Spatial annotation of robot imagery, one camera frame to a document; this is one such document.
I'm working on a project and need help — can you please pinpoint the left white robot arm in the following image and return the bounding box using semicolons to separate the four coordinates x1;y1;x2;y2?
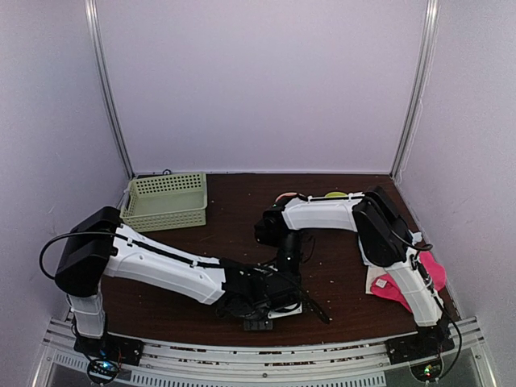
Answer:
39;206;330;358

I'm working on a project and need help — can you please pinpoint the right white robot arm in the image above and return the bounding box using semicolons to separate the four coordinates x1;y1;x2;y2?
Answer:
254;186;451;356

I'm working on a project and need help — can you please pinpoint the red white patterned bowl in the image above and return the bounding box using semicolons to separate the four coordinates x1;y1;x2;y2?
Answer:
274;192;299;203

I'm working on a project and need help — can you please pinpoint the cream white towel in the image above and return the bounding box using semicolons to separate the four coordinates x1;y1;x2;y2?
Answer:
365;266;388;295

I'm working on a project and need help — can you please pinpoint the lime green bowl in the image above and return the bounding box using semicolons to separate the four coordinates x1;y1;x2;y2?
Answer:
325;191;348;198

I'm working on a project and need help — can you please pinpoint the pink towel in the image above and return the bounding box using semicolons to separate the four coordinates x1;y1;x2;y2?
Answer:
373;252;447;312

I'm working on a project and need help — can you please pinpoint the green perforated plastic basket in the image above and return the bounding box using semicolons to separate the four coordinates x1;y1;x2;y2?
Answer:
120;173;208;233

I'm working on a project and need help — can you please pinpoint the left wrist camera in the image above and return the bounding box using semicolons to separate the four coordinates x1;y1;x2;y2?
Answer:
268;302;302;319

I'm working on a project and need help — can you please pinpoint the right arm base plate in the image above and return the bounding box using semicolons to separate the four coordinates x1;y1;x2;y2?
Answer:
385;334;455;383

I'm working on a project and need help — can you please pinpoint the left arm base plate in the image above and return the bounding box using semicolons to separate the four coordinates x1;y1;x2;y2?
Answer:
73;333;144;385

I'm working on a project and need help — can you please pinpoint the right aluminium frame post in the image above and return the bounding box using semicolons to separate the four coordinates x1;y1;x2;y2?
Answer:
389;0;440;181

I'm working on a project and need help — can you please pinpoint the aluminium frame post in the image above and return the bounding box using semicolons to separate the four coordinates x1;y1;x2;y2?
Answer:
389;0;440;181
85;0;135;180

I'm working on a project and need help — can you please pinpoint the left aluminium frame post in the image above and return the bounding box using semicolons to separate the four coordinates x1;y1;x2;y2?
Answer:
85;0;135;180

